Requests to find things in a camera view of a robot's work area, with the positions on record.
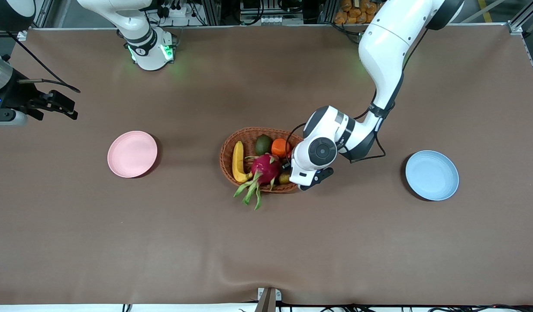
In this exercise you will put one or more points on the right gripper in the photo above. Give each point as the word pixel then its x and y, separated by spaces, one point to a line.
pixel 20 96

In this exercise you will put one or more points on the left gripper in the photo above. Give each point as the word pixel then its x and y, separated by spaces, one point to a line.
pixel 286 165

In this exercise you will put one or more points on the yellow banana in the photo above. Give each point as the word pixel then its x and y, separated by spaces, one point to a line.
pixel 237 162

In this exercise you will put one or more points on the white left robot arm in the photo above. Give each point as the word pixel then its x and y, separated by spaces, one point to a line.
pixel 387 47

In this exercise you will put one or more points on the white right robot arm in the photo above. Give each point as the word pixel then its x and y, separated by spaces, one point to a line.
pixel 140 26

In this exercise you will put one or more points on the brown green kiwi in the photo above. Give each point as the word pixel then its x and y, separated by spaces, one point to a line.
pixel 284 178

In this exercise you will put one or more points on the pink dragon fruit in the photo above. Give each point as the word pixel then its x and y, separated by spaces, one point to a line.
pixel 266 168

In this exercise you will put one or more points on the orange fruit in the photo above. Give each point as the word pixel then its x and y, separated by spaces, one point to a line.
pixel 278 147

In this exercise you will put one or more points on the green avocado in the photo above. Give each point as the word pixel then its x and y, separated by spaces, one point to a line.
pixel 263 145

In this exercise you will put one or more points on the brown wicker basket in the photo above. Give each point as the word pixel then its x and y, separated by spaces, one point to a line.
pixel 229 164

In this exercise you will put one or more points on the brown table cloth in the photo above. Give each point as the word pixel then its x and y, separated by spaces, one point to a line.
pixel 266 242

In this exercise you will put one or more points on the pink round plate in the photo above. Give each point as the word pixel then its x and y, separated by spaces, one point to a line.
pixel 132 154

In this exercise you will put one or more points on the light blue round plate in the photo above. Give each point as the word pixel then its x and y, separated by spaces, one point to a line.
pixel 431 175

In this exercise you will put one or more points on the black electronics box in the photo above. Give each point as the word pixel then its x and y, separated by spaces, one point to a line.
pixel 270 19

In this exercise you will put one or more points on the white power strip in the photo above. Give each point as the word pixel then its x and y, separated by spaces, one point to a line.
pixel 179 11

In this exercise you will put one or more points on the bag of orange snacks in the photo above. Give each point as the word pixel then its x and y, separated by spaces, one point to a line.
pixel 353 15

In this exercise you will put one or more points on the aluminium frame profile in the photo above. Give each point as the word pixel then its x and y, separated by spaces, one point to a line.
pixel 524 19
pixel 43 13

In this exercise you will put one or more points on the grey metal camera mount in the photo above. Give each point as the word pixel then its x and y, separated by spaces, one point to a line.
pixel 268 301

